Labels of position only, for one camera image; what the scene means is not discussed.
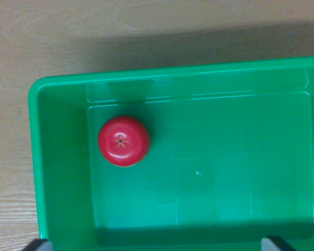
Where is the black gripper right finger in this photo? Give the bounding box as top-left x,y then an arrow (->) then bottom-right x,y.
261,235 -> 293,251

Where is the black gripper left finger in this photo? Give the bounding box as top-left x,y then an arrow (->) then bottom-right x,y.
21,238 -> 53,251

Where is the red toy apple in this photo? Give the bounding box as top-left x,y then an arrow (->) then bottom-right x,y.
97,115 -> 152,168

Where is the green plastic bin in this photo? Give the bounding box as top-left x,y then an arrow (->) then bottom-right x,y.
28,56 -> 314,251

